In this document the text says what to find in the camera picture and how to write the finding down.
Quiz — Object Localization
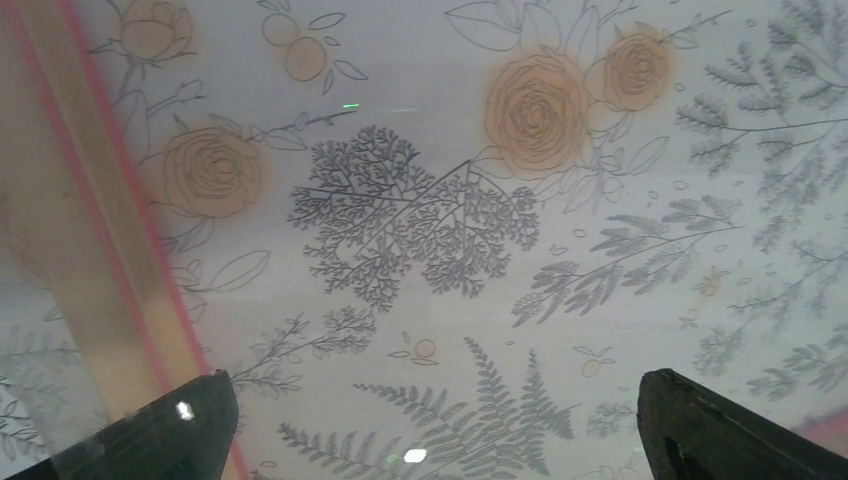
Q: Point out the floral patterned table mat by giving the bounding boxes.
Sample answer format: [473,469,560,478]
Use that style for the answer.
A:
[0,0,848,480]

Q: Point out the pink wooden picture frame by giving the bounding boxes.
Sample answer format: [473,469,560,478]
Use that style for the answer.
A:
[1,1,246,479]

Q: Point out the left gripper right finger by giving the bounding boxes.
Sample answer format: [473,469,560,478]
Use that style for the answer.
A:
[637,369,847,480]

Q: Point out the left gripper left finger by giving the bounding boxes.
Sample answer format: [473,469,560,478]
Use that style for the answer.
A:
[11,369,239,480]

